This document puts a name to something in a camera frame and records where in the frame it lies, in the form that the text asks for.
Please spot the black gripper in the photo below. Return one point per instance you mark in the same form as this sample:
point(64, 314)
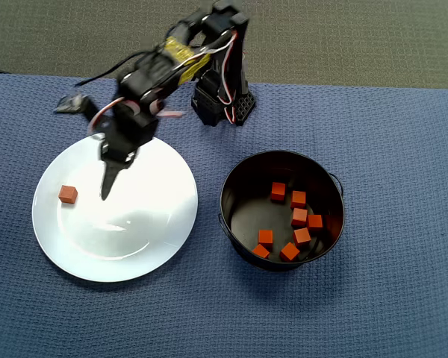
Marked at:
point(116, 152)

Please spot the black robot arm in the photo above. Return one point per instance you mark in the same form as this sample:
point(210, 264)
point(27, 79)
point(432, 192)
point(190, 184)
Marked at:
point(224, 18)

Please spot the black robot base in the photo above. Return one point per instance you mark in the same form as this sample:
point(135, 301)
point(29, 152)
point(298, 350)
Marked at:
point(242, 108)

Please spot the white round plate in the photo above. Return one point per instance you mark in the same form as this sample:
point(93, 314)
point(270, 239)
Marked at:
point(134, 231)

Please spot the black metal bucket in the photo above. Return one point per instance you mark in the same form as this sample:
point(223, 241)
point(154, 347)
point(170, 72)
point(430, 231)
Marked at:
point(246, 257)

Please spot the blue woven tablecloth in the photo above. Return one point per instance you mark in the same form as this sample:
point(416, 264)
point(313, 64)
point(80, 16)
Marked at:
point(321, 317)

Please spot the small wrist camera circuit board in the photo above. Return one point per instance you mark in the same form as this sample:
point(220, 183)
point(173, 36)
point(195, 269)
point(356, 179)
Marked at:
point(72, 103)

